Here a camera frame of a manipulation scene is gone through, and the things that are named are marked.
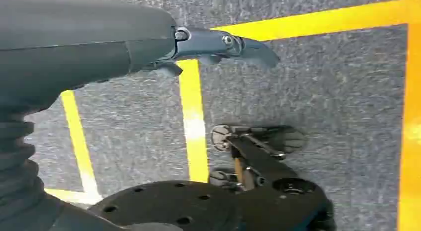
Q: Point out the yellow floor tape strip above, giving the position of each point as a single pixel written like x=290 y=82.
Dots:
x=74 y=196
x=79 y=147
x=409 y=130
x=194 y=124
x=315 y=20

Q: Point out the black robot foot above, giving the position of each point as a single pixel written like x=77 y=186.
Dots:
x=283 y=139

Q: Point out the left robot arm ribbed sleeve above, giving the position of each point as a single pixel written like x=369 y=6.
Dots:
x=18 y=177

